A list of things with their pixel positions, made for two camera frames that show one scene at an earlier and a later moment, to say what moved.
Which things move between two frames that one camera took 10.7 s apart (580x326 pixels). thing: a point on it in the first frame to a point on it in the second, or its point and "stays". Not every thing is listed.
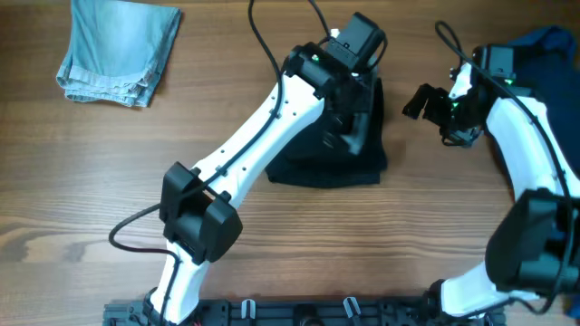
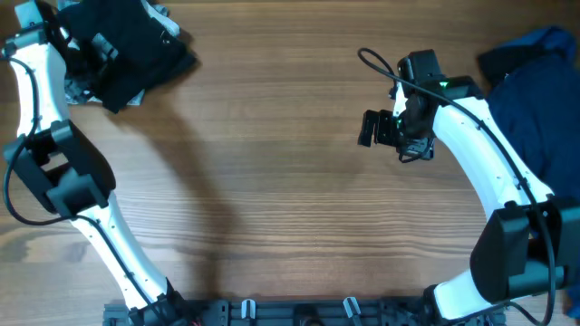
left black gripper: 360,99 to 102,62
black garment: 314,158 to 118,49
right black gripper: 437,96 to 421,148
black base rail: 326,311 stays
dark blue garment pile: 547,69 stays
